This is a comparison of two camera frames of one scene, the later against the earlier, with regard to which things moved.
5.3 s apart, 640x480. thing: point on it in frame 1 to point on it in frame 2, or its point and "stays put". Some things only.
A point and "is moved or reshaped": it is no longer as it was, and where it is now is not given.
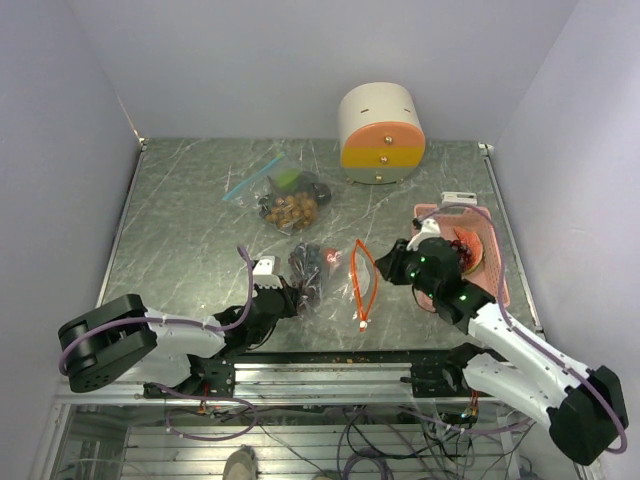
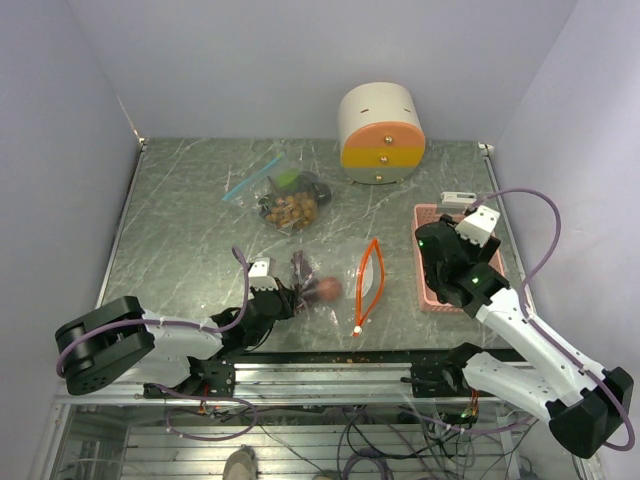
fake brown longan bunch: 297,209 stays put
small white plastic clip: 469,198 stays put
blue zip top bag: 289,198 stays put
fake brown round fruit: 332,255 to 330,288
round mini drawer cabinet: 381,133 stays put
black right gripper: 391,263 to 480,254
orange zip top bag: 334,283 is moved or reshaped
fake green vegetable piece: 287,178 stays put
